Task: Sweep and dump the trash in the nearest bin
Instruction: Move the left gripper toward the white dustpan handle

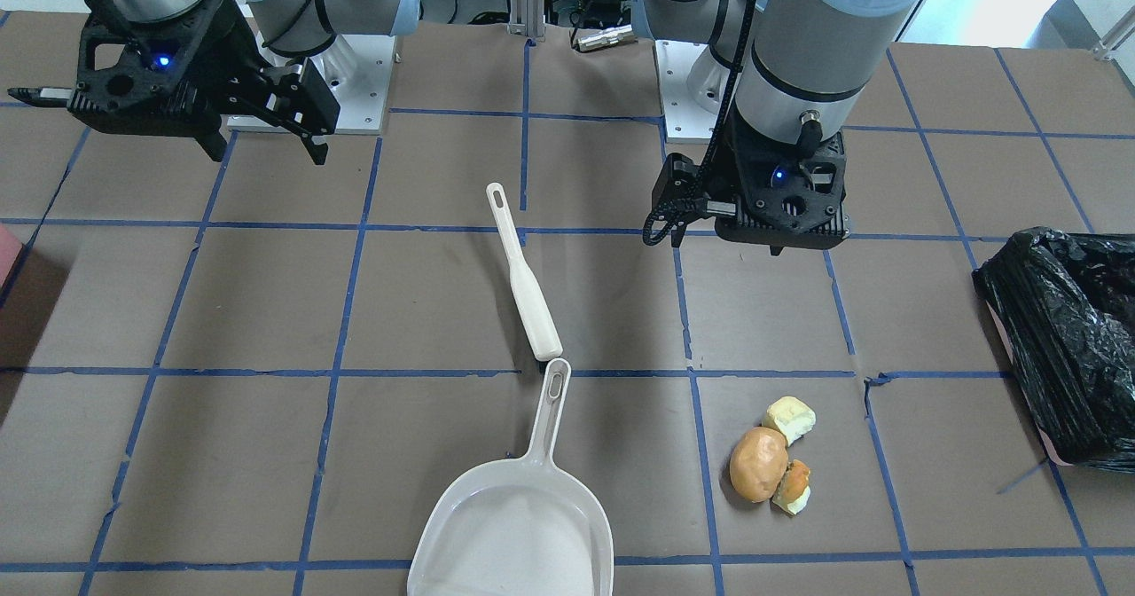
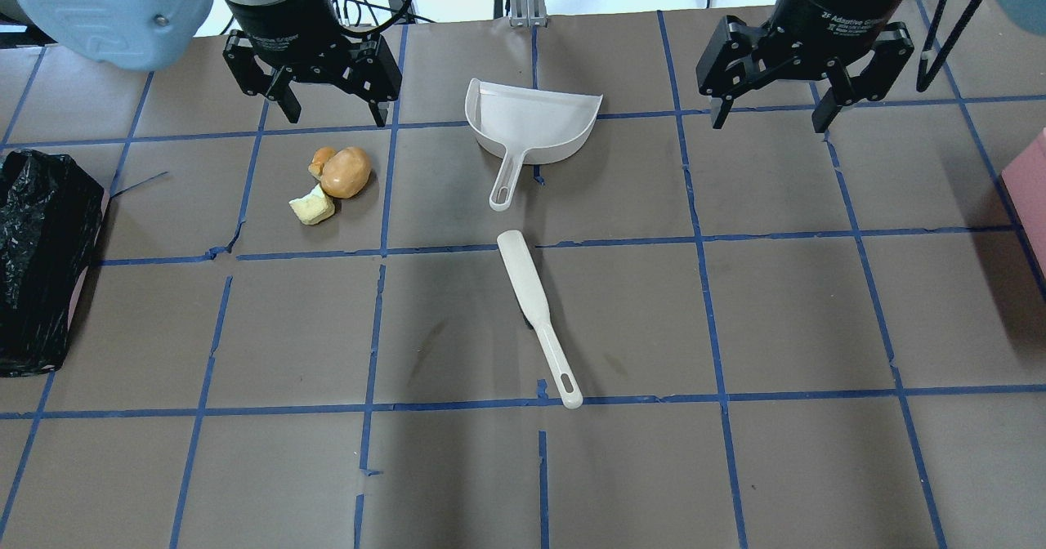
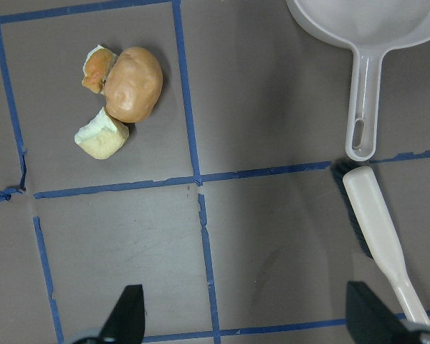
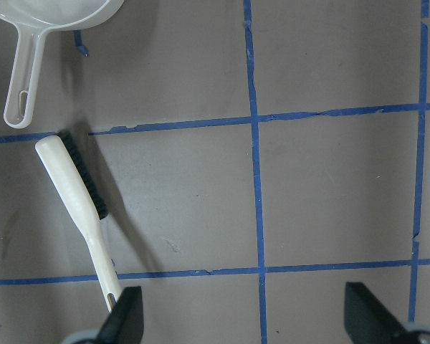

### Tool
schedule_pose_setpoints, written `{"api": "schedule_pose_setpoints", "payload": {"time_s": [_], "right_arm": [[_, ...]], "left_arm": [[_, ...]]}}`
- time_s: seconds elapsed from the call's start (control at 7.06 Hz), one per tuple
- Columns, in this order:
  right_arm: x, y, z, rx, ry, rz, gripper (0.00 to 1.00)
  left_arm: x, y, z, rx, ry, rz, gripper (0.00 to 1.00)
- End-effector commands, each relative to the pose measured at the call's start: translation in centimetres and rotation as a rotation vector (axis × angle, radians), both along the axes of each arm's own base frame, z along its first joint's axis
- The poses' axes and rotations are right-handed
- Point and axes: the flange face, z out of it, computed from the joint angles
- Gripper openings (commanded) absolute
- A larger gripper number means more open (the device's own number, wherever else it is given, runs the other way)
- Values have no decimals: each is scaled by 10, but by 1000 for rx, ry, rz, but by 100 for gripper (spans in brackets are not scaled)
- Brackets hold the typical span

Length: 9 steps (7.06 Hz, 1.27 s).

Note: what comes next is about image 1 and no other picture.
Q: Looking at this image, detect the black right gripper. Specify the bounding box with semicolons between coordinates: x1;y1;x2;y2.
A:
9;0;341;165

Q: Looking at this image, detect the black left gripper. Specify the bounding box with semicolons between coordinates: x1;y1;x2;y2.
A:
651;128;849;252

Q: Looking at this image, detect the pale bread piece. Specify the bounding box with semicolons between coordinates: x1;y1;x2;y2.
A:
760;396;818;447

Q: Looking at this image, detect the round brown bread bun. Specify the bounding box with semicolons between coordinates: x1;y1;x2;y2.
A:
729;427;789;503

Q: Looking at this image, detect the white hand brush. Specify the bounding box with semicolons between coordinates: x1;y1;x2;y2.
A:
485;181;563;362

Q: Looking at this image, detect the crusty bread piece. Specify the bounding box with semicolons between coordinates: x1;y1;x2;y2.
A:
771;459;812;517

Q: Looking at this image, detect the white plastic dustpan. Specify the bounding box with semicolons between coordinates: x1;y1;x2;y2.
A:
406;358;614;595

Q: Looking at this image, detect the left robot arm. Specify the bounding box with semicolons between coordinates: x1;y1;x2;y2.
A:
632;0;919;254

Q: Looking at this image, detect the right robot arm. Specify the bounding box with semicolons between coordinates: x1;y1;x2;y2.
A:
8;0;420;165

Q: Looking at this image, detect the bin with black bag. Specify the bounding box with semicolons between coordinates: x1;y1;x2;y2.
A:
973;227;1134;475

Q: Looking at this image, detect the pink plastic bin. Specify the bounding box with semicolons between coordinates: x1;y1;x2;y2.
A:
1;224;26;305

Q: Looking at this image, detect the silver metal cylinder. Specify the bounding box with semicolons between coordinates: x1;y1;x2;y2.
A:
573;26;639;53

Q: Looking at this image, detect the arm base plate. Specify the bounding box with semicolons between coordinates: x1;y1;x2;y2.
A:
227;34;397;135
654;41;729;145

